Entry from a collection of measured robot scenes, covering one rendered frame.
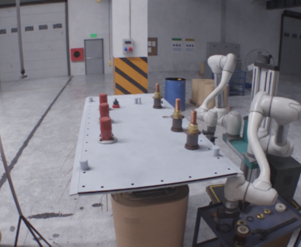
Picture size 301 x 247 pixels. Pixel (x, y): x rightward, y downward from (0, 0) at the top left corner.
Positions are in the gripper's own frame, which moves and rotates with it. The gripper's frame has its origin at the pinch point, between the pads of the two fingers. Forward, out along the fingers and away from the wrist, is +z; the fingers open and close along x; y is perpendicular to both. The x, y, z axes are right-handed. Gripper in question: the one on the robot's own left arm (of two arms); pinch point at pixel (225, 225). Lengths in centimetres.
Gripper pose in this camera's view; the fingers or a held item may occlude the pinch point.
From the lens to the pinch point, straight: 152.8
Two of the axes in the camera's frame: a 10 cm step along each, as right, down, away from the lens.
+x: 10.0, 0.1, -0.4
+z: 0.0, 9.4, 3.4
